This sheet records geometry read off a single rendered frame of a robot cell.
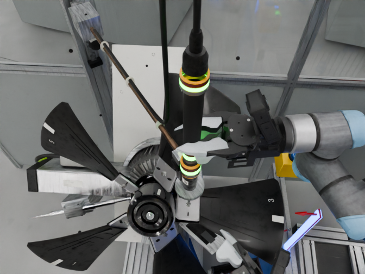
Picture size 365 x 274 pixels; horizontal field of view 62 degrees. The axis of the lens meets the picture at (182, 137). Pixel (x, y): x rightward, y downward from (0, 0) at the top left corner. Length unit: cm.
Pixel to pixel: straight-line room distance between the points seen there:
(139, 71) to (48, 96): 83
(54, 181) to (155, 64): 48
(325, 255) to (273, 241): 112
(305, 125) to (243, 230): 36
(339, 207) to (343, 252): 135
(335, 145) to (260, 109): 19
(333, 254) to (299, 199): 47
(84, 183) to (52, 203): 133
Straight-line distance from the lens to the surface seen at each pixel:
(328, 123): 62
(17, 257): 226
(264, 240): 85
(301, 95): 156
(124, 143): 103
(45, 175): 103
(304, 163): 71
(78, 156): 85
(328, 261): 197
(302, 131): 59
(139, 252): 196
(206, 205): 83
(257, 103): 50
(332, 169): 69
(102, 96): 138
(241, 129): 57
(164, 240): 89
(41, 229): 226
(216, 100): 71
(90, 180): 98
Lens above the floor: 196
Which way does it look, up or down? 55 degrees down
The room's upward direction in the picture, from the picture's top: straight up
